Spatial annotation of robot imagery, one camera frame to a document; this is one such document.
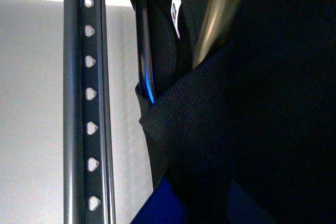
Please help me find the white neck label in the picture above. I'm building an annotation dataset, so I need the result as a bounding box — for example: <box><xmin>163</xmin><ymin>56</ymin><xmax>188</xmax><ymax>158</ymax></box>
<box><xmin>171</xmin><ymin>0</ymin><xmax>181</xmax><ymax>39</ymax></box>

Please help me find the grey perforated front rail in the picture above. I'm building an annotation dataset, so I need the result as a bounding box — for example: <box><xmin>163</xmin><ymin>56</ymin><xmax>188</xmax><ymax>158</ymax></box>
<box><xmin>63</xmin><ymin>0</ymin><xmax>110</xmax><ymax>223</ymax></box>

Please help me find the black t-shirt with print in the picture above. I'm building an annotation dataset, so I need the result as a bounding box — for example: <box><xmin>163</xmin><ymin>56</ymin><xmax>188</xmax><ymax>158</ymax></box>
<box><xmin>131</xmin><ymin>0</ymin><xmax>335</xmax><ymax>223</ymax></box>

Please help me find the bronze metal clothes hanger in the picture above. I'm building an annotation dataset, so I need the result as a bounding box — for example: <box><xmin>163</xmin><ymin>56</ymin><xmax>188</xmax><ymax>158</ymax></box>
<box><xmin>192</xmin><ymin>0</ymin><xmax>242</xmax><ymax>68</ymax></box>

